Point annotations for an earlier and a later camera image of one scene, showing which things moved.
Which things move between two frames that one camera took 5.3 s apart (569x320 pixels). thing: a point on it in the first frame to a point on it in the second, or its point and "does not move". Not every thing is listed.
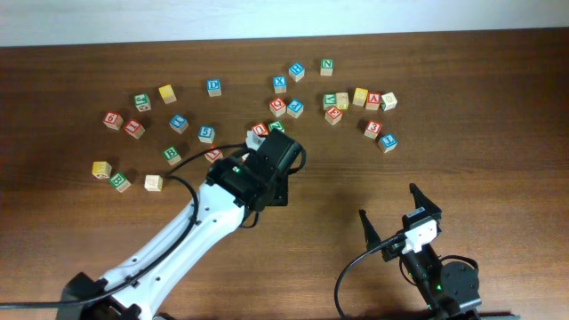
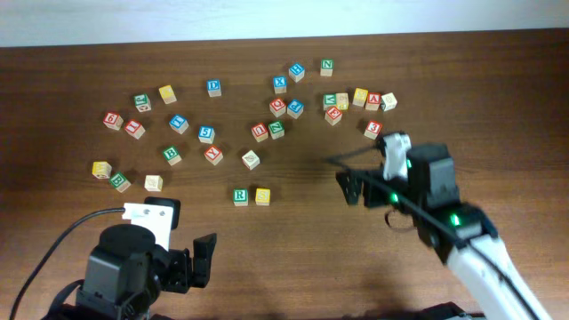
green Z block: x=277 y=124 does not move
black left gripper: x=260 y=156 to x=180 y=270
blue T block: x=179 y=124 does not move
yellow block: x=360 y=96 does not move
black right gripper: x=372 y=237 to x=350 y=184
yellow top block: x=167 y=93 does not move
